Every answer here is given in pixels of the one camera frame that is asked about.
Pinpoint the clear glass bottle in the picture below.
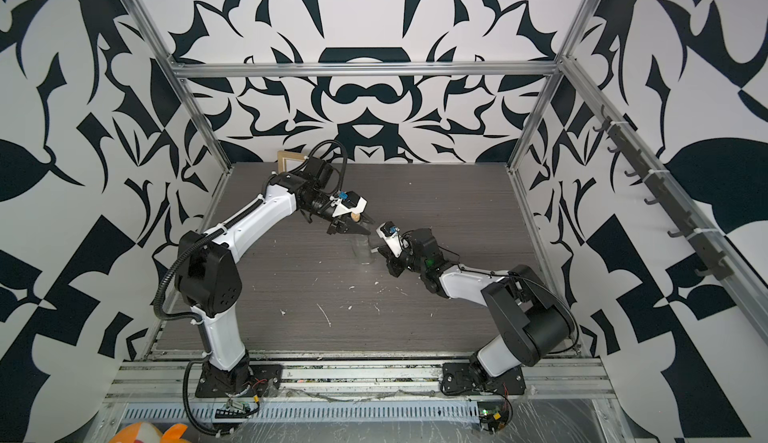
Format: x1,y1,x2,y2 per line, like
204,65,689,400
351,234,375,265

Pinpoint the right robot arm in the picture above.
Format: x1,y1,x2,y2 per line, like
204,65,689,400
376,222,577,384

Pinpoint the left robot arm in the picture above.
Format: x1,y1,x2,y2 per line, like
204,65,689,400
171,156,370,395

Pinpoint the right circuit board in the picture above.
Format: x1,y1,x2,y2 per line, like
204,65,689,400
479,405,514,434

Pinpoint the circuit board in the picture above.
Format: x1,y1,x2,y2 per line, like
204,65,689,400
214,399,261,421
479,405,514,434

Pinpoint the left circuit board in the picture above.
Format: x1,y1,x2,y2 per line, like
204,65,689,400
214,399,261,421

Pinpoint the orange plush toy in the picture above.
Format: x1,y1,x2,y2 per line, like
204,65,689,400
109,422,189,443

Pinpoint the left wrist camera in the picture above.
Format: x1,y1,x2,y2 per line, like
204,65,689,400
332,191,367,217

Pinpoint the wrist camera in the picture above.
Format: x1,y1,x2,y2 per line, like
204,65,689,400
376,221,402,258
332,191,367,217

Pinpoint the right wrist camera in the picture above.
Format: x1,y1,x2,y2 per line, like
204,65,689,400
376,221,402,258

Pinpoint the wooden picture frame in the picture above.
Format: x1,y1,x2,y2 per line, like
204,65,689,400
277,150,307,173

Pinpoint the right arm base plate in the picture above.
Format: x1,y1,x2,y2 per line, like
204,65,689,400
440,362,526,396

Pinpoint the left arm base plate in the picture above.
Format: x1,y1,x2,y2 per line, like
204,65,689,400
194,363,284,398

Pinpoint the white slotted cable duct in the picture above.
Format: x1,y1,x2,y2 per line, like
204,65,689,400
121,400,480,424

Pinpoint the black corrugated cable hose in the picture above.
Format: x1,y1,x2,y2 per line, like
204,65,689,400
152,138,350,438

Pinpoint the aluminium mounting rail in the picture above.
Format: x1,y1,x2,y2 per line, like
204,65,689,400
105,358,616,403

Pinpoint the black wall hook rack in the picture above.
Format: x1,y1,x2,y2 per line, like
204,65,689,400
595,115,736,281

